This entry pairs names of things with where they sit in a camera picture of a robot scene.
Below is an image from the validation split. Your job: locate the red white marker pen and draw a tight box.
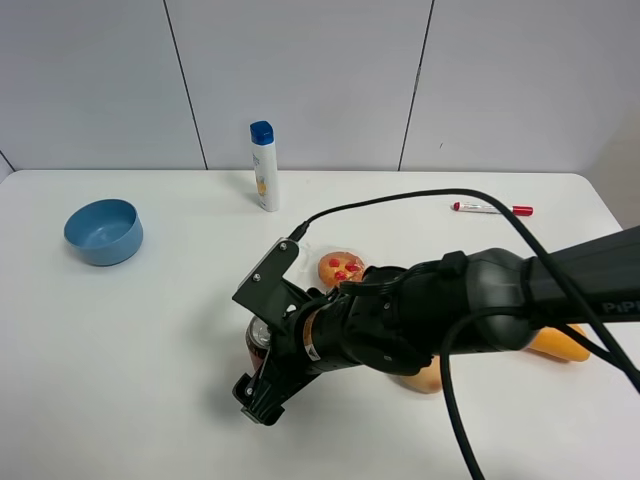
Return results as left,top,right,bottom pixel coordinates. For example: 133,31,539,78
451,201,534,217

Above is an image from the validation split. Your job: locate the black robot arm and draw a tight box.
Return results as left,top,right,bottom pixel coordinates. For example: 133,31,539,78
233,238,583,426

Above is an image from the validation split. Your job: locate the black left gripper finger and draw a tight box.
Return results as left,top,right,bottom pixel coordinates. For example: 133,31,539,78
232,349,285,426

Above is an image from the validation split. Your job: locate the blue plastic bowl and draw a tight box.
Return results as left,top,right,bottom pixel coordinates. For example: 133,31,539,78
63,199,144,267

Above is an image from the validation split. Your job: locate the yellow mango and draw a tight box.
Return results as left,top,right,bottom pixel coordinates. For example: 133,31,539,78
526,327,591,363

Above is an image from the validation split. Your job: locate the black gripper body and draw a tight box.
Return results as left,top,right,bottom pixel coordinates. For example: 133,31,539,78
259,289,370,400

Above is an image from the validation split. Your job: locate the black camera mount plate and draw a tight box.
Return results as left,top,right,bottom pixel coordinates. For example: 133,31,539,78
232,238,310,335

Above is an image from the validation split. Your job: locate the white bottle blue cap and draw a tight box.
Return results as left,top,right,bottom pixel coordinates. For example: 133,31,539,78
250,121,280,212

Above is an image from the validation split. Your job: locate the brown potato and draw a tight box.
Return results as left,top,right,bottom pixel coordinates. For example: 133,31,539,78
398,355,443,394

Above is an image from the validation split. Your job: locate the black cable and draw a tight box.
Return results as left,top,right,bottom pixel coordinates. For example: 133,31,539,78
287,188,640,480

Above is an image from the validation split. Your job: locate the red soda can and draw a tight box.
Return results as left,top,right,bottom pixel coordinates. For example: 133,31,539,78
245,316,271,372

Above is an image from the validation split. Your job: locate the wrapped bun with red bits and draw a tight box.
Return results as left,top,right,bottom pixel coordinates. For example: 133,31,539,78
295,243,369,292

